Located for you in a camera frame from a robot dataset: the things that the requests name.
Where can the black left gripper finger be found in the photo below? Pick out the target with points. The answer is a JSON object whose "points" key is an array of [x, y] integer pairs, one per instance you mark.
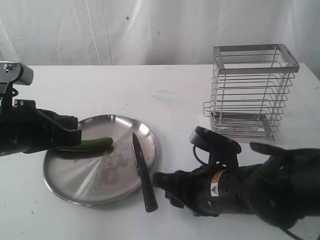
{"points": [[67, 121], [59, 136]]}

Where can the round stainless steel plate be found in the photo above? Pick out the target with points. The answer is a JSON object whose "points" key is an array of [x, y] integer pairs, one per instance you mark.
{"points": [[100, 177]]}

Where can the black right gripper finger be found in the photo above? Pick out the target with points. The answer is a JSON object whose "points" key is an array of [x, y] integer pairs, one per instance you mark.
{"points": [[169, 181], [176, 198]]}

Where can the green cucumber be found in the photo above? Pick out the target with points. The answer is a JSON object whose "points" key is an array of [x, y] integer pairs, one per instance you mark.
{"points": [[90, 145]]}

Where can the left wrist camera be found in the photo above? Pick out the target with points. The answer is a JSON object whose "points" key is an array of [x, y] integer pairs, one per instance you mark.
{"points": [[13, 73]]}

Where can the black kitchen knife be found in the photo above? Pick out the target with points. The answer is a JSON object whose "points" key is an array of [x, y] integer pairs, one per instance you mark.
{"points": [[149, 198]]}

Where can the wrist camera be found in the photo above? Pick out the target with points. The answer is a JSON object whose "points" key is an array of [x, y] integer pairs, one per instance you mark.
{"points": [[215, 145], [13, 73]]}

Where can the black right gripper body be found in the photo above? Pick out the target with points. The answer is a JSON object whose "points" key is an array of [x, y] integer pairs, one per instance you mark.
{"points": [[198, 198]]}

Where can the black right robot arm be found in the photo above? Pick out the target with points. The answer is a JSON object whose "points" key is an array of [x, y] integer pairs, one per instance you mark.
{"points": [[280, 191]]}

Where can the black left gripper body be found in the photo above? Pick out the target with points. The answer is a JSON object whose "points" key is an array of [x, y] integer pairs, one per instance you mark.
{"points": [[24, 129]]}

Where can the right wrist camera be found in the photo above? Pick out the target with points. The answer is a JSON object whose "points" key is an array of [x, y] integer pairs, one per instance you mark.
{"points": [[215, 145]]}

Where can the metal wire utensil rack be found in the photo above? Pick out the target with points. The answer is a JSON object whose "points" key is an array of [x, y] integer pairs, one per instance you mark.
{"points": [[249, 90]]}

